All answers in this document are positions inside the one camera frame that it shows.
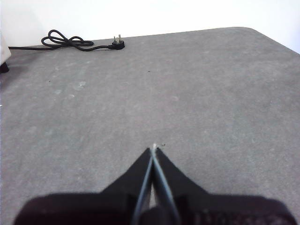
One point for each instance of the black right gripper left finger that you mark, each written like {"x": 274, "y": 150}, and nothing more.
{"x": 93, "y": 208}

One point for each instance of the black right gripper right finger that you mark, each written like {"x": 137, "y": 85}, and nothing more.
{"x": 222, "y": 208}

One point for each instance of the white Toshiba toaster oven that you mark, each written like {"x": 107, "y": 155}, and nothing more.
{"x": 4, "y": 50}

